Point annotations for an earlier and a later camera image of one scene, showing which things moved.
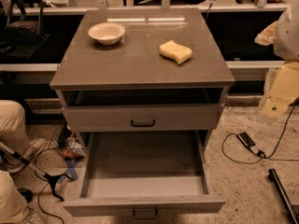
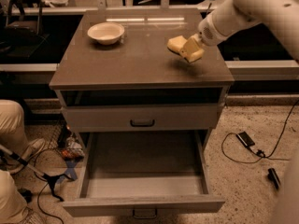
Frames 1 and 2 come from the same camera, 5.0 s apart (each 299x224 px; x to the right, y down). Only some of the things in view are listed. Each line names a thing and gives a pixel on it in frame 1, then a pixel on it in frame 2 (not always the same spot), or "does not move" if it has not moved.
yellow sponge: x=179 y=52 to x=177 y=43
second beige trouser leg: x=13 y=205 does not move
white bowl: x=106 y=33 does not move
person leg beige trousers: x=13 y=124 does not move
